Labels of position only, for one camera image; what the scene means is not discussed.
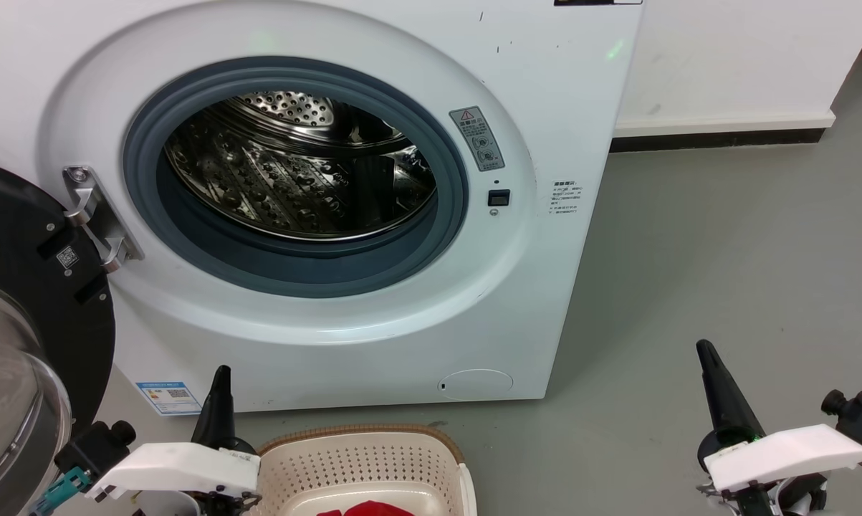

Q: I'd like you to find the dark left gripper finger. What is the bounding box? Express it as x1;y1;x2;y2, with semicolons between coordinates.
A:
214;365;236;452
191;365;225;446

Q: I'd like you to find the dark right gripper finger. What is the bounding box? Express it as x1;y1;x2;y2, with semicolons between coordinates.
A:
704;340;767;444
696;340;734;468

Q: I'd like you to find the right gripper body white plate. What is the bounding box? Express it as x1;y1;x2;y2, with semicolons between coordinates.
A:
699;424;862;516

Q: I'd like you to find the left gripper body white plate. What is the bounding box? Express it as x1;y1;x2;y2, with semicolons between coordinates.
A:
87;442;261;516

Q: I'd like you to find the red clothing with white print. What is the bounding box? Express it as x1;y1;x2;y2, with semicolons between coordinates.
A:
316;500;415;516

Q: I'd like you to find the cream perforated laundry basket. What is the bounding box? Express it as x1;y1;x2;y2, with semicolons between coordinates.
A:
248;424;478;516

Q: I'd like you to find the stainless steel washing machine drum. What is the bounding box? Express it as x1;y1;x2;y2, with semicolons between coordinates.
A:
164;91;439;242

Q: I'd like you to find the black round washer door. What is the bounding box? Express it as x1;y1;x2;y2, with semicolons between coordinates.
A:
0;159;116;516

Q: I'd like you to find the blue energy label sticker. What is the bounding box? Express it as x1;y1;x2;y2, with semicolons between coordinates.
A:
135;381;202;416

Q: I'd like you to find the white front-load washing machine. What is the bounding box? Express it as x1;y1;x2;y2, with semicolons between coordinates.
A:
0;0;645;413

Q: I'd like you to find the grey rubber door gasket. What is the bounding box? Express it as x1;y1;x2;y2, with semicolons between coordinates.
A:
123;56;469;299

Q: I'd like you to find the metal door hinge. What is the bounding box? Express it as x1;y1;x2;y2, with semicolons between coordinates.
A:
62;166;145;273

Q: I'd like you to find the round white filter cover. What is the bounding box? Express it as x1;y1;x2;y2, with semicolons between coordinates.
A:
438;369;514;401

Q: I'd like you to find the small text sticker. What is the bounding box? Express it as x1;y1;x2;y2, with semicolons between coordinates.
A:
549;181;582;216

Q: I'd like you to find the white and black baseboard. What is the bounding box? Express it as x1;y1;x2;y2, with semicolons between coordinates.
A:
610;111;836;153

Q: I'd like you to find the grey warning sticker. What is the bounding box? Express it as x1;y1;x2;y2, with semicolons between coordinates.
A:
449;106;505;172

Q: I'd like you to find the teal cable connector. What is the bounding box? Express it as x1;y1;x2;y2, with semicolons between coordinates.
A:
33;466;91;516

